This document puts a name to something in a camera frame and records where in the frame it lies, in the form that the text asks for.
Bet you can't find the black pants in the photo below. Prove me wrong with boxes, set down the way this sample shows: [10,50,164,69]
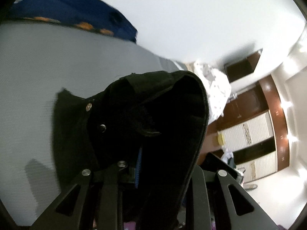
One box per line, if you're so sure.
[53,71,209,229]

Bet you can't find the white dotted cloth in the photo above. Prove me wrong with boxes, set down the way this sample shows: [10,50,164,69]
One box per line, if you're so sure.
[191,62,232,124]

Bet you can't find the brown white wardrobe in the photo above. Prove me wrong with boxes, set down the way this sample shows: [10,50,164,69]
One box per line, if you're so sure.
[198,75,290,182]

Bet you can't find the grey mesh mattress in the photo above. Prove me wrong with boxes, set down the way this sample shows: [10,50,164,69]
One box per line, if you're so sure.
[1,21,182,226]

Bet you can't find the blue floral blanket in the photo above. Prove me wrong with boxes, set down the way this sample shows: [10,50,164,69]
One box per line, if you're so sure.
[7,0,137,43]

